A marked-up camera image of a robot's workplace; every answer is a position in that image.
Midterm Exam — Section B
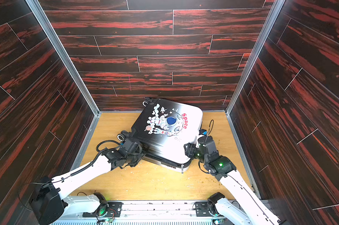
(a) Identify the black white astronaut suitcase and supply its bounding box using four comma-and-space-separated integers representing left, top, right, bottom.
117, 97, 203, 173

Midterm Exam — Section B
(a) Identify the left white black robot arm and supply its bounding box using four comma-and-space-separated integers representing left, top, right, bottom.
29, 139, 145, 225

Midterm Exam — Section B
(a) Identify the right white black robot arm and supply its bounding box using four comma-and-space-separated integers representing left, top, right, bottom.
184, 136, 289, 225

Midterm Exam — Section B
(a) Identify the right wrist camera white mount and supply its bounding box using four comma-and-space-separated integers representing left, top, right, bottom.
196, 129, 208, 148

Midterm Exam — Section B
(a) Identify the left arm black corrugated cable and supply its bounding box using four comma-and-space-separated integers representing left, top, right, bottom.
17, 140, 122, 203

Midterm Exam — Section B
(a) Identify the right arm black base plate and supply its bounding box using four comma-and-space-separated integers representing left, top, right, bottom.
192, 201, 214, 217

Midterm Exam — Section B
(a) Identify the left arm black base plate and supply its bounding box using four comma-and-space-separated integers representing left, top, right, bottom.
82, 202, 123, 218

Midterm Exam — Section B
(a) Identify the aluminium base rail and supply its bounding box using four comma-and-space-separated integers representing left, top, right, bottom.
53, 200, 233, 225

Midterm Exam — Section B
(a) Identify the right aluminium corner post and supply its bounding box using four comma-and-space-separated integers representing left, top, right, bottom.
226, 0, 287, 114

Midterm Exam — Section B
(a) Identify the aluminium corner post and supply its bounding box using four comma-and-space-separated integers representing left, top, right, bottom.
226, 0, 287, 114
25, 0, 100, 117

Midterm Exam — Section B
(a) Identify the left aluminium corner post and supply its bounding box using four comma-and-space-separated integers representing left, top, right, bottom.
25, 0, 100, 117

